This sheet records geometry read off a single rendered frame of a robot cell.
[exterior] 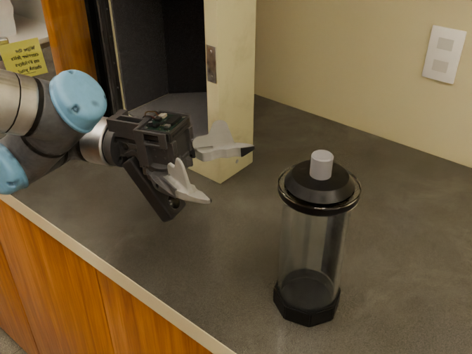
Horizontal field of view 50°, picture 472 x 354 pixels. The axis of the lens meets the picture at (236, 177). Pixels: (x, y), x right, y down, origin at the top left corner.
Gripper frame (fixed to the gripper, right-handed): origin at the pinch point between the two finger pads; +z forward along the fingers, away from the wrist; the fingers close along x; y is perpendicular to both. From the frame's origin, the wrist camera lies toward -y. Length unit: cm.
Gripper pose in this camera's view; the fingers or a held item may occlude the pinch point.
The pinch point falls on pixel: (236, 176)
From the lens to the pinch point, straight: 71.3
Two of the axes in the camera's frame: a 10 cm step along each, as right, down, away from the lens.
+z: 9.1, 1.7, -3.8
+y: -0.6, -8.4, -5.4
